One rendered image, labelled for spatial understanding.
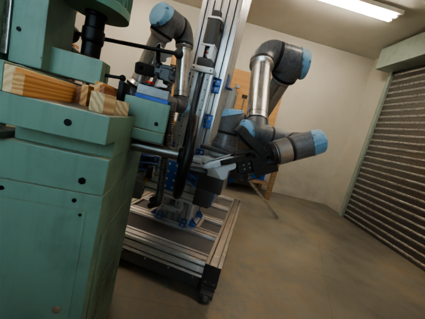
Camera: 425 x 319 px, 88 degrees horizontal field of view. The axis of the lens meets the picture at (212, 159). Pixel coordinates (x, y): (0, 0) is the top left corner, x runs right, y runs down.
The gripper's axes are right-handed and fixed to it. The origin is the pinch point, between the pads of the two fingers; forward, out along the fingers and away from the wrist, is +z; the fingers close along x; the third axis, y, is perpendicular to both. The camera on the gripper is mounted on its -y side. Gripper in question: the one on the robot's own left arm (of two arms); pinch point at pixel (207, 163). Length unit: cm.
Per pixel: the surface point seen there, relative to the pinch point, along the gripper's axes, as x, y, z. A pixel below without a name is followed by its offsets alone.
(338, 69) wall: 319, -44, -269
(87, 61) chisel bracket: 5.8, -36.2, 25.4
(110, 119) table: -15.7, -16.8, 17.1
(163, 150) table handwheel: 9.3, -6.1, 12.4
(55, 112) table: -16.8, -20.5, 26.3
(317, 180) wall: 323, 143, -202
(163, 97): 7.8, -22.0, 7.7
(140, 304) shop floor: 36, 66, 48
